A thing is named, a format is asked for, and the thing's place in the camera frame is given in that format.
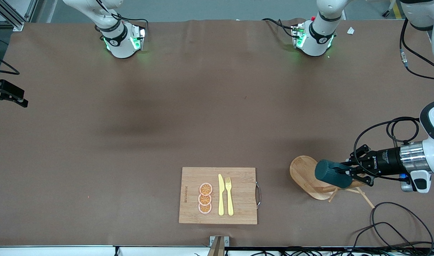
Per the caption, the brown wooden post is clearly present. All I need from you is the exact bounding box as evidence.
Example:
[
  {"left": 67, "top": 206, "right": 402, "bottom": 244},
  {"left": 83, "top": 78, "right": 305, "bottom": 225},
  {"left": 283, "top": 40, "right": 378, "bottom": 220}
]
[{"left": 207, "top": 236, "right": 225, "bottom": 256}]

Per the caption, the black arm base cable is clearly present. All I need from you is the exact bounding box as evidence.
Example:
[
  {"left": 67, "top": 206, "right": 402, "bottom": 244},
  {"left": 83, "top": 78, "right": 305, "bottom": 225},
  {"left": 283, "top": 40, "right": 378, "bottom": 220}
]
[
  {"left": 96, "top": 0, "right": 149, "bottom": 39},
  {"left": 262, "top": 17, "right": 299, "bottom": 38}
]

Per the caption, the black left arm base cable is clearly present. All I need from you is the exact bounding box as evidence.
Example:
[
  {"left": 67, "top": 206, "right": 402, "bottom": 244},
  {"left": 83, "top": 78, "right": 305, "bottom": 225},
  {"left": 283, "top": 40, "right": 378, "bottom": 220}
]
[{"left": 262, "top": 17, "right": 299, "bottom": 38}]

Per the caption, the thin black cable bundle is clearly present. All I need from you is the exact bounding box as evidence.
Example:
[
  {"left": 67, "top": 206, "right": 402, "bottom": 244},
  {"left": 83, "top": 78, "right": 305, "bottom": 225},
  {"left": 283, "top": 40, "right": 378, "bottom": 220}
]
[{"left": 194, "top": 247, "right": 434, "bottom": 256}]

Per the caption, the bamboo cutting board metal handle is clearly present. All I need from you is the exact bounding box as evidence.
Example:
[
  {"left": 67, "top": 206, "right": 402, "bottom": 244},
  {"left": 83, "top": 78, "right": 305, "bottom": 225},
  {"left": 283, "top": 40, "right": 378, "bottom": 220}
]
[{"left": 179, "top": 167, "right": 262, "bottom": 225}]

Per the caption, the short black looped cable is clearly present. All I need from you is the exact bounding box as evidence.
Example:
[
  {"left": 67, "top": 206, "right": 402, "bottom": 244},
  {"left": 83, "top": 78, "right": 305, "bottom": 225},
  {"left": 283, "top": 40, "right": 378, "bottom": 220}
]
[{"left": 352, "top": 222, "right": 434, "bottom": 250}]

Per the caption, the long black looped cable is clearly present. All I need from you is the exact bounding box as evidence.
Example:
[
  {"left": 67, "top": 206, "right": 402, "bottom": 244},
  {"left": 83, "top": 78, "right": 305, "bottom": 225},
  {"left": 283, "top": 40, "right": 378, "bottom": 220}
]
[{"left": 371, "top": 202, "right": 434, "bottom": 255}]

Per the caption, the small metal bracket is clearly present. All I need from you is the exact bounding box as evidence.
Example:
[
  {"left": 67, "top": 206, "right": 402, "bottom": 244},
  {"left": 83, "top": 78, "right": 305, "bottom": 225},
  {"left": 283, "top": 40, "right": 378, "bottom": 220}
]
[{"left": 210, "top": 236, "right": 229, "bottom": 248}]

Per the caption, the wooden mug rack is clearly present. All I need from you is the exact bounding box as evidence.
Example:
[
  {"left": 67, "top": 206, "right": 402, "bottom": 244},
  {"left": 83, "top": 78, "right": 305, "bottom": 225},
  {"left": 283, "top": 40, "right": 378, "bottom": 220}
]
[{"left": 289, "top": 155, "right": 375, "bottom": 209}]

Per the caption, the yellow plastic knife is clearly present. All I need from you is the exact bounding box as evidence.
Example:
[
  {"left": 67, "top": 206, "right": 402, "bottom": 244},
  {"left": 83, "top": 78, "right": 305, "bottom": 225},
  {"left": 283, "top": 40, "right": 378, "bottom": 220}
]
[{"left": 218, "top": 174, "right": 225, "bottom": 216}]

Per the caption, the dark green cup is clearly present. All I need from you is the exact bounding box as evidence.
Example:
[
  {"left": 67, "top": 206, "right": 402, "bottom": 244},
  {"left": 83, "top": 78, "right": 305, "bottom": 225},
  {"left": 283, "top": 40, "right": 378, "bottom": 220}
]
[{"left": 315, "top": 159, "right": 353, "bottom": 189}]

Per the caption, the black right arm base cable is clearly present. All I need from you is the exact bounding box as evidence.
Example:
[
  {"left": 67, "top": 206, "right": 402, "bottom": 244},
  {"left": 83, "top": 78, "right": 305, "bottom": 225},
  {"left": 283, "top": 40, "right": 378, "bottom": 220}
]
[{"left": 96, "top": 0, "right": 149, "bottom": 39}]

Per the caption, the yellow plastic fork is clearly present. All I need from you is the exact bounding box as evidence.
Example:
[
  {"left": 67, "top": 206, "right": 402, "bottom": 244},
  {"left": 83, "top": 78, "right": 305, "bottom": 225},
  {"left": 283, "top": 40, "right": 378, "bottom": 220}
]
[{"left": 225, "top": 177, "right": 234, "bottom": 216}]

